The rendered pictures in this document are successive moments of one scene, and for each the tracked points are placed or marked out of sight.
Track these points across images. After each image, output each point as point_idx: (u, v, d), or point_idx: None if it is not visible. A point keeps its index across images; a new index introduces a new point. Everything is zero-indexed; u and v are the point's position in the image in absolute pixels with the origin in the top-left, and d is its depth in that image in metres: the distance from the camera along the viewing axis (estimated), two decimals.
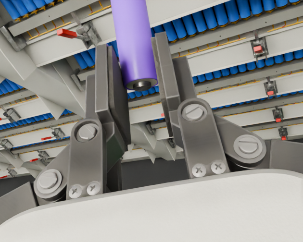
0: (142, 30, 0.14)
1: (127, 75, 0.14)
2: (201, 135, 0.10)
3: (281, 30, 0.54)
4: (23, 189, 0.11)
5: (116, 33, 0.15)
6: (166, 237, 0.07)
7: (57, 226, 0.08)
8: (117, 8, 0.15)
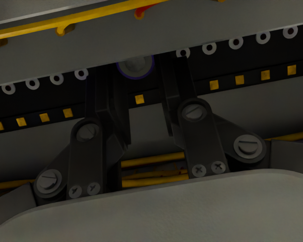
0: None
1: None
2: (201, 135, 0.10)
3: None
4: (23, 189, 0.11)
5: None
6: (166, 237, 0.07)
7: (57, 226, 0.08)
8: None
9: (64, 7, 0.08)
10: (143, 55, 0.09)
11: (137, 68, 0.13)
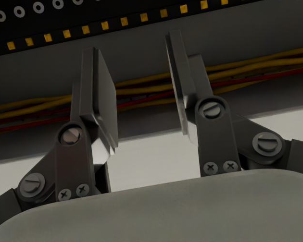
0: None
1: None
2: (216, 133, 0.10)
3: None
4: (6, 196, 0.10)
5: None
6: (166, 237, 0.07)
7: (57, 226, 0.08)
8: None
9: None
10: None
11: None
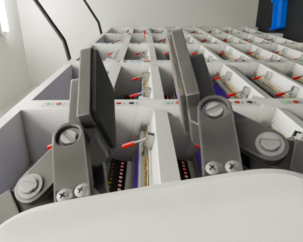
0: None
1: None
2: (219, 133, 0.10)
3: None
4: (4, 198, 0.10)
5: None
6: (166, 237, 0.07)
7: (57, 226, 0.08)
8: None
9: None
10: None
11: None
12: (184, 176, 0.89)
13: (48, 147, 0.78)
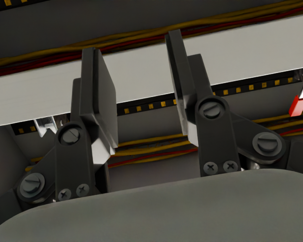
0: None
1: None
2: (216, 133, 0.10)
3: None
4: (6, 196, 0.10)
5: None
6: (166, 237, 0.07)
7: (57, 226, 0.08)
8: None
9: None
10: None
11: None
12: None
13: None
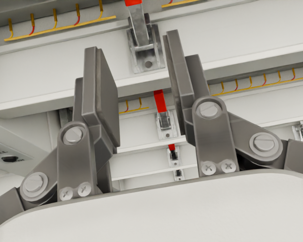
0: None
1: None
2: (214, 133, 0.10)
3: None
4: (9, 195, 0.11)
5: None
6: (166, 237, 0.07)
7: (57, 226, 0.08)
8: None
9: None
10: None
11: None
12: None
13: None
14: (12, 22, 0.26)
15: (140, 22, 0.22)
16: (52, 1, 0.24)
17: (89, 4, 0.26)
